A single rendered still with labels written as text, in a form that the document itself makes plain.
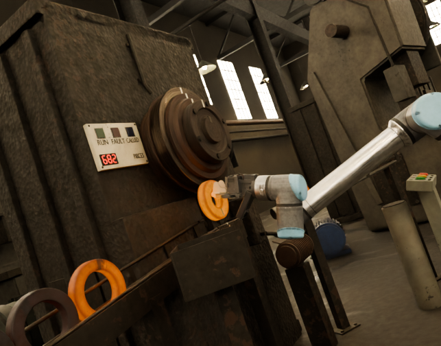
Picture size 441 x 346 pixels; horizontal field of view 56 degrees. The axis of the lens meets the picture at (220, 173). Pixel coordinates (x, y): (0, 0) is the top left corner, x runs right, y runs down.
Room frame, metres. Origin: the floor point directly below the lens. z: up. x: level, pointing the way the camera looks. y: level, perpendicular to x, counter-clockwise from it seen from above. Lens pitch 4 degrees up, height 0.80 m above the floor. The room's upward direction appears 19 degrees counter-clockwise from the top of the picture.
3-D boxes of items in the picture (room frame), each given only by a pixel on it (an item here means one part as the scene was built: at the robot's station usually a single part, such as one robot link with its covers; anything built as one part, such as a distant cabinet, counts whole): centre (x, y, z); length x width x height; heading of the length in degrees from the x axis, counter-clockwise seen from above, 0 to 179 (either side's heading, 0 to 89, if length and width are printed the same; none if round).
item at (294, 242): (2.04, -0.22, 0.27); 0.22 x 0.13 x 0.53; 148
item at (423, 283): (2.07, -0.76, 0.26); 0.12 x 0.12 x 0.52
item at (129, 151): (1.60, 0.34, 1.15); 0.26 x 0.02 x 0.18; 148
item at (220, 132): (1.78, -0.01, 1.11); 0.28 x 0.06 x 0.28; 148
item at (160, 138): (1.83, 0.07, 1.11); 0.47 x 0.06 x 0.47; 148
